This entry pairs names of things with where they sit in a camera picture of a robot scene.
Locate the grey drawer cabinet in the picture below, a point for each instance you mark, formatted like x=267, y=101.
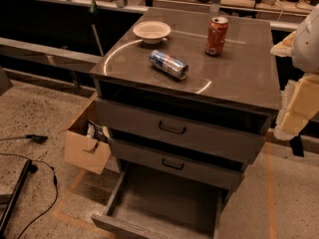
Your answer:
x=239, y=89

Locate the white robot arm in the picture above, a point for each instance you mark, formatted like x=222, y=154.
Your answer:
x=305, y=50

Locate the orange coke can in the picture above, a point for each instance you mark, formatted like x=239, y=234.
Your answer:
x=216, y=36

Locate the grey open bottom drawer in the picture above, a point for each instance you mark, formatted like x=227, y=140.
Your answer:
x=150, y=204

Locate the grey middle drawer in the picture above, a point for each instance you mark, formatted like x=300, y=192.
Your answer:
x=175, y=164

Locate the green-handled stick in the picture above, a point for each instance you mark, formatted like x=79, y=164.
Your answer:
x=93, y=9

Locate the grey metal rail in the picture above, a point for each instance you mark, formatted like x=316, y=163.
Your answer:
x=61, y=58

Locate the open cardboard box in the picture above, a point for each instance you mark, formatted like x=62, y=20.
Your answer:
x=83, y=151

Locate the blue silver energy drink can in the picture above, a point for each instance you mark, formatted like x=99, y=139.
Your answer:
x=168, y=64

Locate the grey top drawer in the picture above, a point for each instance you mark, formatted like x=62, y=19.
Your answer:
x=216, y=140

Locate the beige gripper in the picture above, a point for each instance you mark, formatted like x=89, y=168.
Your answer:
x=308, y=44

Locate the white paper bowl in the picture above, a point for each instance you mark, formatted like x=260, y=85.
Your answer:
x=152, y=32

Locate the black bar on floor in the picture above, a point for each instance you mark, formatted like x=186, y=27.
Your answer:
x=8, y=201

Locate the black-tipped tool on floor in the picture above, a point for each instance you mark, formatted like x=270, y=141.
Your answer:
x=33, y=137

